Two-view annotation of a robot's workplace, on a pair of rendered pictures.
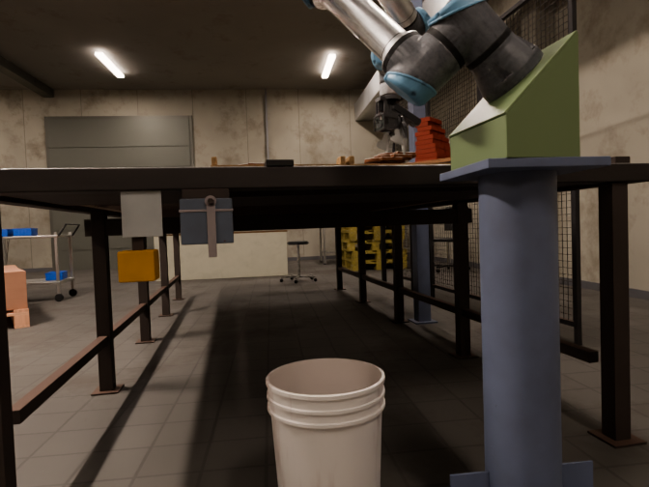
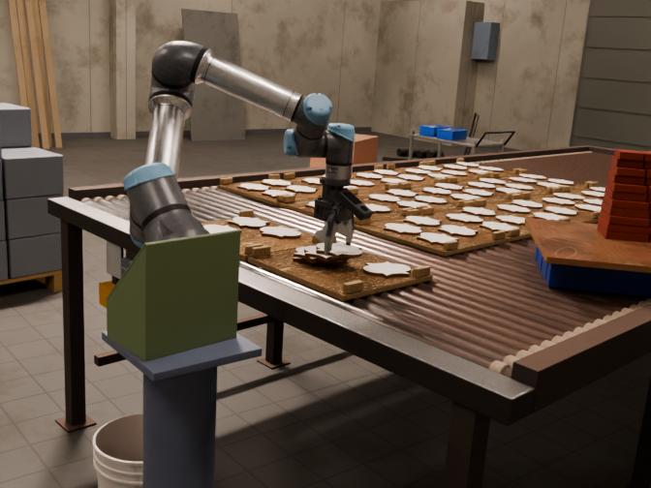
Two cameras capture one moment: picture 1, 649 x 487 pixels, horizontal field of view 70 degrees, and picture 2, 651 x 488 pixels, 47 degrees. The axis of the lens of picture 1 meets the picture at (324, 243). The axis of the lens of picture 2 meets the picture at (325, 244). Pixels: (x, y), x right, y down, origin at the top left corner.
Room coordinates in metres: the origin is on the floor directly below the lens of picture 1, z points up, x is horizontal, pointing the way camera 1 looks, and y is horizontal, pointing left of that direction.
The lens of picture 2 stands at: (0.47, -1.98, 1.54)
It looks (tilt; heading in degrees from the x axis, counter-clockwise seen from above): 15 degrees down; 57
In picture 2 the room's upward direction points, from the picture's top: 4 degrees clockwise
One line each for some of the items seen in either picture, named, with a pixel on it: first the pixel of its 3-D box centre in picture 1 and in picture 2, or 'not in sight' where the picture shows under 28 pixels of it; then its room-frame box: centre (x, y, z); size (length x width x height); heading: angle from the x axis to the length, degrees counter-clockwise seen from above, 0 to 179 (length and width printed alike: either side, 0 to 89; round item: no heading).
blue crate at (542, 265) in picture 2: not in sight; (593, 261); (2.33, -0.59, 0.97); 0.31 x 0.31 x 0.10; 50
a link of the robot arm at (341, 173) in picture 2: (390, 91); (337, 172); (1.62, -0.25, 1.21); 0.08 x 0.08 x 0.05
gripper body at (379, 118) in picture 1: (388, 114); (334, 199); (1.62, -0.24, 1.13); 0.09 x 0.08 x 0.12; 113
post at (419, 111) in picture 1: (417, 163); not in sight; (3.49, -0.73, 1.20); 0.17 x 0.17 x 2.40; 11
